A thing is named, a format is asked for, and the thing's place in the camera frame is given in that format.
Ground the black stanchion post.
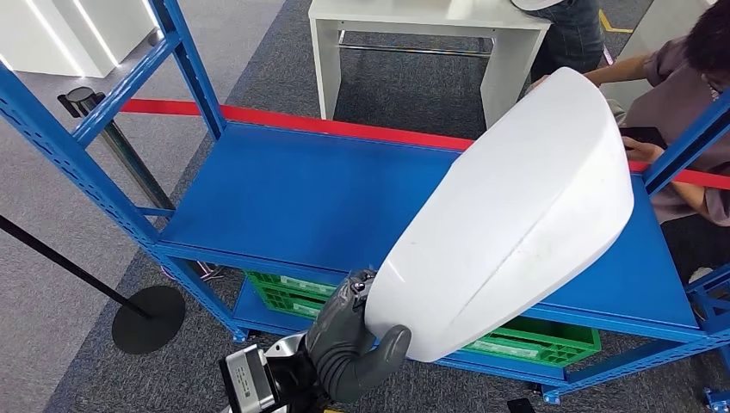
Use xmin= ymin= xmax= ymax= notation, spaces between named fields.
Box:
xmin=0 ymin=213 xmax=187 ymax=356

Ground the chrome stanchion post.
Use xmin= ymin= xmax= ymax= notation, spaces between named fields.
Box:
xmin=56 ymin=85 xmax=177 ymax=212

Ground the white cabinet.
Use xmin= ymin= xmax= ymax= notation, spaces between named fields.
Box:
xmin=0 ymin=0 xmax=161 ymax=80

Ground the pale grey panel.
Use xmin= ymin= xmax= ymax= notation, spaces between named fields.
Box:
xmin=597 ymin=0 xmax=715 ymax=108

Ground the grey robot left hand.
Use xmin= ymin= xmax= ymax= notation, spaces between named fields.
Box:
xmin=304 ymin=268 xmax=413 ymax=382

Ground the black smartphone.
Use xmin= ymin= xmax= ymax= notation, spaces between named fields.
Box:
xmin=618 ymin=126 xmax=669 ymax=151

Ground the white table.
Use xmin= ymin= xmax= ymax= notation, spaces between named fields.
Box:
xmin=307 ymin=0 xmax=552 ymax=130

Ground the person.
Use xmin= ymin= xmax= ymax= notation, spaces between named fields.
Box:
xmin=508 ymin=0 xmax=606 ymax=84
xmin=527 ymin=0 xmax=730 ymax=287

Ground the white curved plastic part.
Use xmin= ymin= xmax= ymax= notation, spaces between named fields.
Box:
xmin=364 ymin=66 xmax=636 ymax=364

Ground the blue metal shelf rack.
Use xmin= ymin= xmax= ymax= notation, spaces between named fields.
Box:
xmin=0 ymin=0 xmax=730 ymax=407
xmin=683 ymin=264 xmax=730 ymax=413

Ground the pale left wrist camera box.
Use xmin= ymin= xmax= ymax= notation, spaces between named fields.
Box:
xmin=219 ymin=342 xmax=287 ymax=413

